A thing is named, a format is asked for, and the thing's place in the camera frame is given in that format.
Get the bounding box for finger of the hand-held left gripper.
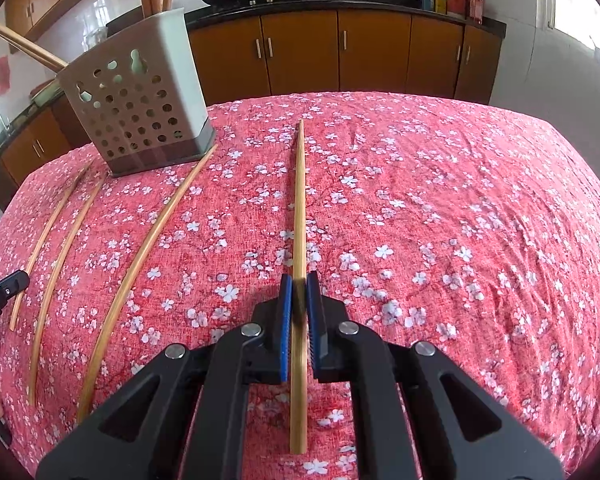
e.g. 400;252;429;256
0;270;31;311

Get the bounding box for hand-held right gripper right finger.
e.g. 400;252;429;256
306;270;564;480

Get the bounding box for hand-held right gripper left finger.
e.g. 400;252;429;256
36;275;294;480

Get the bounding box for perforated plastic utensil holder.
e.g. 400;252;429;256
56;7;217;178

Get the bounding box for red floral tablecloth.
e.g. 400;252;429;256
0;91;600;480

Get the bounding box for green basin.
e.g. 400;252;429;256
30;80;63;107

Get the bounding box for wooden lower kitchen cabinets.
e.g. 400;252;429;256
0;7;503;211

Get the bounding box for black kitchen countertop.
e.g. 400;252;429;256
0;0;507;183

